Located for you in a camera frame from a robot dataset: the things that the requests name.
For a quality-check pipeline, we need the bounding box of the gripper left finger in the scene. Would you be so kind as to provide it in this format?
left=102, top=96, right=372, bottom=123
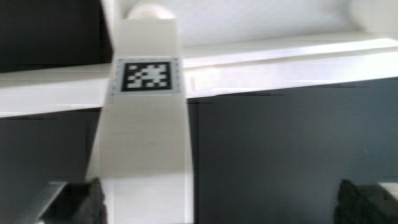
left=22, top=178, right=106, bottom=224

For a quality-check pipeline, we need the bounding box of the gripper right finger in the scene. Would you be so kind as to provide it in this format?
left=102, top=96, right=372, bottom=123
left=335, top=180, right=398, bottom=224

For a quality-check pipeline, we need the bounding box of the white desk leg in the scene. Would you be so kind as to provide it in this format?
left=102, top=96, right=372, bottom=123
left=85, top=0, right=193, bottom=224

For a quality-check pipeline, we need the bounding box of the white desk tabletop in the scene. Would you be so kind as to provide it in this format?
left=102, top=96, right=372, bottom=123
left=101, top=0, right=398, bottom=67

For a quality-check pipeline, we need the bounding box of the white U-shaped fence frame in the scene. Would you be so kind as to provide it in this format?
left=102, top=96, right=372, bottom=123
left=0, top=36, right=398, bottom=117

